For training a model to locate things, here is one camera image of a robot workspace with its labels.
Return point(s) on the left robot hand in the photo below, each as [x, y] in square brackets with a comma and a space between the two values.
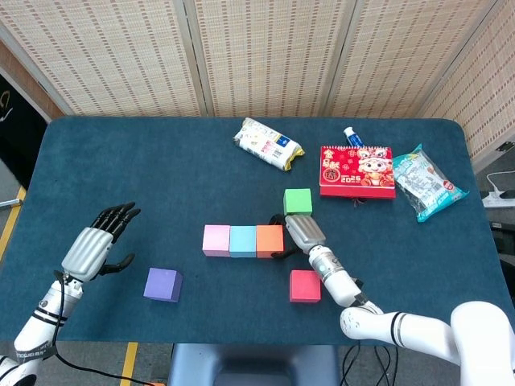
[86, 251]

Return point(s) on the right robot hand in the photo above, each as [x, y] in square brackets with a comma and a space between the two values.
[306, 233]

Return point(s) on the green foam cube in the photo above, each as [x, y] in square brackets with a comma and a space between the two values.
[297, 201]

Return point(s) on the orange foam cube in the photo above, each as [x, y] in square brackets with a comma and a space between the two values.
[269, 240]

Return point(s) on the light blue foam cube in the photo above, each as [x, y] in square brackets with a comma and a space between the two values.
[243, 239]

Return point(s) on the purple foam cube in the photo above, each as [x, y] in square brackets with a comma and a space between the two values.
[161, 283]

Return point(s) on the pink foam cube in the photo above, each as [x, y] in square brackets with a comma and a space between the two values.
[216, 239]

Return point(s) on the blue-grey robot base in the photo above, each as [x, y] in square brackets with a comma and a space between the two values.
[253, 362]

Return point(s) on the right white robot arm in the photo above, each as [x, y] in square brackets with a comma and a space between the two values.
[422, 329]

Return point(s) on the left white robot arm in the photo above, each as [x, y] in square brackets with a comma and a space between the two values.
[40, 325]

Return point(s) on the red foam cube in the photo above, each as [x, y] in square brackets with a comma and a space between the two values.
[305, 284]

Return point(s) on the red desk calendar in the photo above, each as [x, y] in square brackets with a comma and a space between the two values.
[356, 173]

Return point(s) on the dark teal table cover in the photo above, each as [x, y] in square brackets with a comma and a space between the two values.
[120, 169]

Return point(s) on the grey metal bar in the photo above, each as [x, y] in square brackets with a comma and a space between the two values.
[10, 204]

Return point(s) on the white snack packet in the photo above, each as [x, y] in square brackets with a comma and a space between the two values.
[265, 144]

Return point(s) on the blue white tube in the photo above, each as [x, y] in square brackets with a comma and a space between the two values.
[354, 137]

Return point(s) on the teal clear snack bag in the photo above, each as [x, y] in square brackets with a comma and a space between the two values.
[426, 183]

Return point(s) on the person in black clothes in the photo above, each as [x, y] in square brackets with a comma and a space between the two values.
[20, 136]

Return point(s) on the woven bamboo folding screen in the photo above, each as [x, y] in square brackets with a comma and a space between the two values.
[261, 60]

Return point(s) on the white power strip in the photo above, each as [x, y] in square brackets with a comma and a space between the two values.
[497, 199]

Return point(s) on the black case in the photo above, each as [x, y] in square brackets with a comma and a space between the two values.
[503, 237]

